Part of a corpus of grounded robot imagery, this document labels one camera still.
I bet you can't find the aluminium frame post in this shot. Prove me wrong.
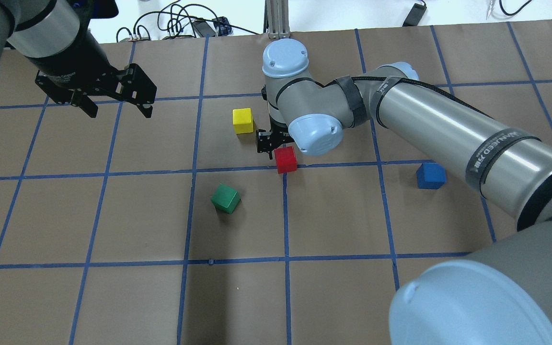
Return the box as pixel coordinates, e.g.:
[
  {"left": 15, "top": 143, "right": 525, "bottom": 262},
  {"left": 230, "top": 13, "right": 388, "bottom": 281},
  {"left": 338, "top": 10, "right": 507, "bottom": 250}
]
[{"left": 264, "top": 0, "right": 290, "bottom": 40}]

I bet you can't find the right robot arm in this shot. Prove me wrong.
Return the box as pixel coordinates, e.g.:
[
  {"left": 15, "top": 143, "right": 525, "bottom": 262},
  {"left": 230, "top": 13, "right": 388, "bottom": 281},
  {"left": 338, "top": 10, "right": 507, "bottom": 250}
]
[{"left": 256, "top": 38, "right": 552, "bottom": 345}]

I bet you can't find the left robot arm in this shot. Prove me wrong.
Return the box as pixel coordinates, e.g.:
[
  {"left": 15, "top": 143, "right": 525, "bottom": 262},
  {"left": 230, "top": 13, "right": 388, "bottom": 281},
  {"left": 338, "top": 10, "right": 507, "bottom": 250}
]
[{"left": 0, "top": 0, "right": 157, "bottom": 118}]

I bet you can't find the blue wooden block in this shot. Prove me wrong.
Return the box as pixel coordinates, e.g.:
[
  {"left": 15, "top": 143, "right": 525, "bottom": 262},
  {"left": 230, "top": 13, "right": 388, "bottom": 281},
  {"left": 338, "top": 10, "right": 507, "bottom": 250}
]
[{"left": 415, "top": 163, "right": 447, "bottom": 190}]

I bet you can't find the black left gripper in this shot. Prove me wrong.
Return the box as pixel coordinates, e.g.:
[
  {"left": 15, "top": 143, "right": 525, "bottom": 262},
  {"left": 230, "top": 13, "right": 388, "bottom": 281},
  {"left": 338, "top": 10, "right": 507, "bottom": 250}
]
[{"left": 28, "top": 26, "right": 158, "bottom": 118}]

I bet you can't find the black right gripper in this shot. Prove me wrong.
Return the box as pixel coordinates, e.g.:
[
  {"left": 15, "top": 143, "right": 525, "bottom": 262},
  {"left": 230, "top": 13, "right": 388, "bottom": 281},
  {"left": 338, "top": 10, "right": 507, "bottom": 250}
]
[{"left": 255, "top": 108, "right": 292, "bottom": 160}]

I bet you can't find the green wooden block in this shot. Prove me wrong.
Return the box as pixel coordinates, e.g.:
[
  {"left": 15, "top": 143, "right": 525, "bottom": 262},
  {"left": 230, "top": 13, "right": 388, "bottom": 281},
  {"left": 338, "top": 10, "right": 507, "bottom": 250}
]
[{"left": 210, "top": 184, "right": 241, "bottom": 214}]

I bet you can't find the red wooden block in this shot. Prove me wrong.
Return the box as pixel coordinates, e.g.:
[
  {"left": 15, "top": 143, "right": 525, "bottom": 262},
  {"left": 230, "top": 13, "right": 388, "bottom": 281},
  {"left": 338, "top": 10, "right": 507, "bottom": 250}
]
[{"left": 274, "top": 146, "right": 298, "bottom": 174}]

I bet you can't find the black power adapter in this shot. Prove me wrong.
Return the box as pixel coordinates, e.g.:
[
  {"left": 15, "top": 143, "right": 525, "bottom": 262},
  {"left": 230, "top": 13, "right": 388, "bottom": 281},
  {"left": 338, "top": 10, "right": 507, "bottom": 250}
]
[{"left": 402, "top": 2, "right": 427, "bottom": 27}]

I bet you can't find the yellow wooden block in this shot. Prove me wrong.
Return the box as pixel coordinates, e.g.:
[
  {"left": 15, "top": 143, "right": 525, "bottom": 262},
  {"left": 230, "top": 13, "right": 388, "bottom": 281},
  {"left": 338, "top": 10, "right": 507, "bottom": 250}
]
[{"left": 232, "top": 108, "right": 254, "bottom": 135}]

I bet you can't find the black cable bundle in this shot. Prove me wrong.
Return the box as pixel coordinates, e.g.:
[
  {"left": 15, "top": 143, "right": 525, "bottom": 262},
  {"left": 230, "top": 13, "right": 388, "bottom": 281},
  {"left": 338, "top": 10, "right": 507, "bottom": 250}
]
[{"left": 115, "top": 1, "right": 260, "bottom": 43}]

